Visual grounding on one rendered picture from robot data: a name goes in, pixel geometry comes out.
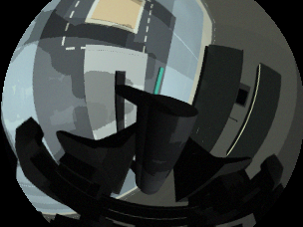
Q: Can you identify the white square tile with dark square center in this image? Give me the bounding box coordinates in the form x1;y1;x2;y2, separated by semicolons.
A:
84;0;147;34

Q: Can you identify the teal trowel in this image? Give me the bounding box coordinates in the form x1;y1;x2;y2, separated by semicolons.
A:
152;67;163;94

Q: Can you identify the small trowel with black handle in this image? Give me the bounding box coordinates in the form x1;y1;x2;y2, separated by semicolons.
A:
84;45;198;194

